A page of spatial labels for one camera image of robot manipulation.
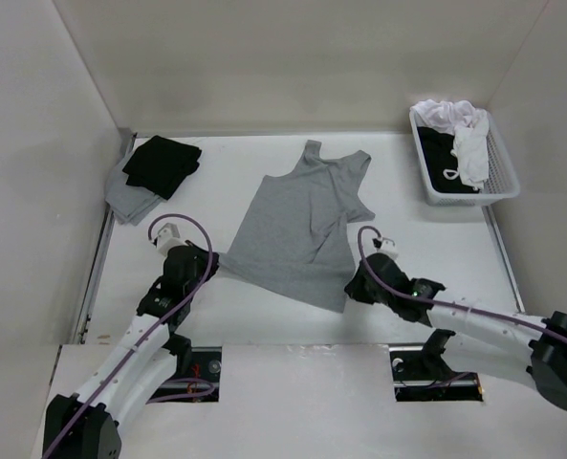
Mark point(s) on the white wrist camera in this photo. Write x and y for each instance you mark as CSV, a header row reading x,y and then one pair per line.
x,y
386,246
167,238

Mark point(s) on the folded grey tank top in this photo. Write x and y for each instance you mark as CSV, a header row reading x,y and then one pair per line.
x,y
130,204

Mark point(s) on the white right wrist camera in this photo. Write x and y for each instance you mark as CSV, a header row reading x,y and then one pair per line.
x,y
386,246

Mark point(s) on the white plastic laundry basket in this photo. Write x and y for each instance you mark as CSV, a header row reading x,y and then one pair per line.
x,y
501,184

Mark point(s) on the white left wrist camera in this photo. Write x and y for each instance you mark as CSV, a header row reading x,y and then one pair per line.
x,y
167,238

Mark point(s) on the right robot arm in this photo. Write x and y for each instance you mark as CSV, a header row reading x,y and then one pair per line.
x,y
523,349

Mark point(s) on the black tank top in basket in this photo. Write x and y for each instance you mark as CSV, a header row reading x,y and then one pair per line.
x,y
441,165

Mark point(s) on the grey tank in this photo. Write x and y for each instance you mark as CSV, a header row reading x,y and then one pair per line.
x,y
130,204
293,240

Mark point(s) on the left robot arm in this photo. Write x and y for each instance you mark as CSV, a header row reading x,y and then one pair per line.
x,y
91,422

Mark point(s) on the metal table rail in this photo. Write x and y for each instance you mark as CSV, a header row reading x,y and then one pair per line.
x,y
85,306
503,256

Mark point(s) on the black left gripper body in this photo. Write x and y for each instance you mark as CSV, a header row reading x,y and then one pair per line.
x,y
201,261

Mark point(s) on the right metal table rail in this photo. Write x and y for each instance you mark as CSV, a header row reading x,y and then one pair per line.
x,y
503,256

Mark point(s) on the folded black tank top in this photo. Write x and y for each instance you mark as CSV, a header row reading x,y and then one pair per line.
x,y
160,165

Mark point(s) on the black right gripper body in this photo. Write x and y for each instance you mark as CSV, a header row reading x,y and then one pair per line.
x,y
364,291

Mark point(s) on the left metal table rail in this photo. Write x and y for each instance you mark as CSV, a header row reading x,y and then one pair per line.
x,y
85,306

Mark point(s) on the white tank top in basket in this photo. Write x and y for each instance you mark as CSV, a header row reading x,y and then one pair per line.
x,y
469,126

